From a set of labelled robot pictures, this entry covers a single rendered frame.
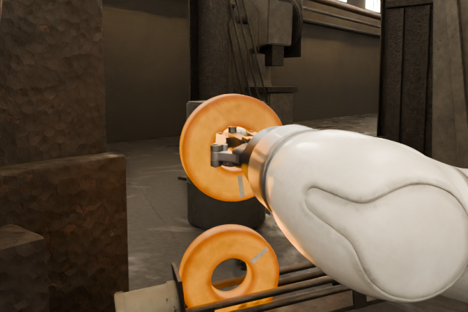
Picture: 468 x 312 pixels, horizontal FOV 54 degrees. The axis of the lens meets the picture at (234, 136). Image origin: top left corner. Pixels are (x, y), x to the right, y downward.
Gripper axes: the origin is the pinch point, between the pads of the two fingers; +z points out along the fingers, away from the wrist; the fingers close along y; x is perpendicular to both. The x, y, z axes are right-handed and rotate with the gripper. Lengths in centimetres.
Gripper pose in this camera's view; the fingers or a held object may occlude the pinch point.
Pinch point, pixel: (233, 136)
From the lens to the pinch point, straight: 65.3
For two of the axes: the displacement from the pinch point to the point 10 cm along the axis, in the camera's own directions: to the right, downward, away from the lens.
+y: 9.6, -0.3, 2.6
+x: 0.1, -9.9, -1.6
